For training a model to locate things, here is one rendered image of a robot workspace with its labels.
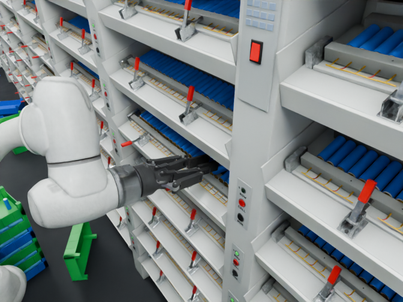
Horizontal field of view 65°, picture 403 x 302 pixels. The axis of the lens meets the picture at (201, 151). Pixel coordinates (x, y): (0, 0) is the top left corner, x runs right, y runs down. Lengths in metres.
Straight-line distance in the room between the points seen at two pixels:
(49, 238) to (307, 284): 1.74
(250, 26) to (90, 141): 0.35
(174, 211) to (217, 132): 0.45
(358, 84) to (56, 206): 0.53
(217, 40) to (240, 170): 0.26
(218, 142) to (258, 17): 0.30
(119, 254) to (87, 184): 1.36
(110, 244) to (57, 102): 1.49
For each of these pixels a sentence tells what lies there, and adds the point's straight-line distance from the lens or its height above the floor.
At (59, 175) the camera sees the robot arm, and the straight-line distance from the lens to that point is 0.64.
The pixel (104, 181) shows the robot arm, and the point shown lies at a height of 1.12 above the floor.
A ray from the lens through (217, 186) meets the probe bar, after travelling 0.82.
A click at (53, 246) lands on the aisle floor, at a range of 2.13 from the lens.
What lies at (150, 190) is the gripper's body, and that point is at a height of 1.05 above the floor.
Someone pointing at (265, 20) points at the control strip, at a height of 1.42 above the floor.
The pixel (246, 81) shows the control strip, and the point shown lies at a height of 1.32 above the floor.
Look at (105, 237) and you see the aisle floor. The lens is 2.07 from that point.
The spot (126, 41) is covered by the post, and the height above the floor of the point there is 1.23.
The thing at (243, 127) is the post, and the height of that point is 1.23.
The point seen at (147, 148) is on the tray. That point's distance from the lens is 1.04.
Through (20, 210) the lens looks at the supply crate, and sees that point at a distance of 1.75.
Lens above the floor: 1.51
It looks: 34 degrees down
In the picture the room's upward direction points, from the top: straight up
